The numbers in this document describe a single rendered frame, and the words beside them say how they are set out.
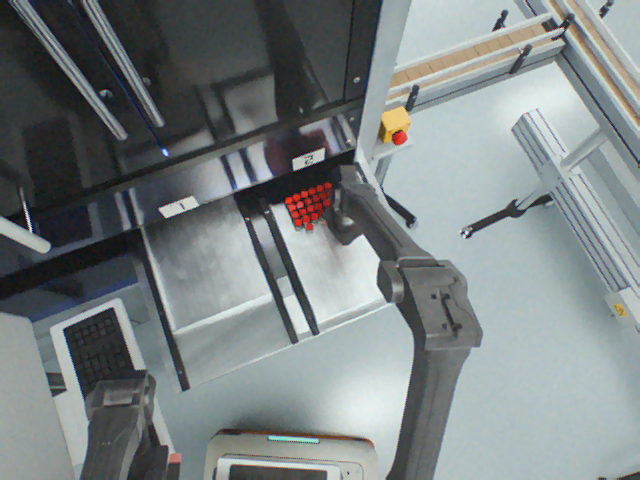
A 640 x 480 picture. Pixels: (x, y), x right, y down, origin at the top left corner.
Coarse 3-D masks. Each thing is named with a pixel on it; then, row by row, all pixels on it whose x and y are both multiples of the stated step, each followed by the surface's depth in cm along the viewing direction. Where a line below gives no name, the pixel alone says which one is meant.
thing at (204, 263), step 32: (160, 224) 125; (192, 224) 125; (224, 224) 125; (160, 256) 122; (192, 256) 122; (224, 256) 122; (256, 256) 119; (160, 288) 117; (192, 288) 120; (224, 288) 120; (256, 288) 120; (192, 320) 117
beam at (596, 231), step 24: (528, 120) 174; (528, 144) 179; (552, 144) 171; (552, 168) 171; (576, 168) 168; (552, 192) 177; (576, 192) 165; (576, 216) 168; (600, 216) 162; (600, 240) 161; (624, 240) 160; (600, 264) 165; (624, 264) 158
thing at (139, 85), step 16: (80, 0) 48; (96, 0) 49; (96, 16) 50; (112, 32) 53; (112, 48) 55; (128, 64) 58; (128, 80) 61; (144, 80) 70; (144, 96) 64; (160, 112) 70
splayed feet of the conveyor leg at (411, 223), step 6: (384, 192) 211; (390, 198) 210; (390, 204) 210; (396, 204) 210; (396, 210) 211; (402, 210) 211; (408, 210) 212; (402, 216) 212; (408, 216) 211; (414, 216) 213; (408, 222) 218; (414, 222) 215; (408, 228) 218; (414, 228) 218
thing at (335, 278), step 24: (288, 216) 126; (288, 240) 124; (312, 240) 124; (336, 240) 124; (360, 240) 124; (312, 264) 122; (336, 264) 122; (360, 264) 122; (312, 288) 120; (336, 288) 120; (360, 288) 120; (336, 312) 115
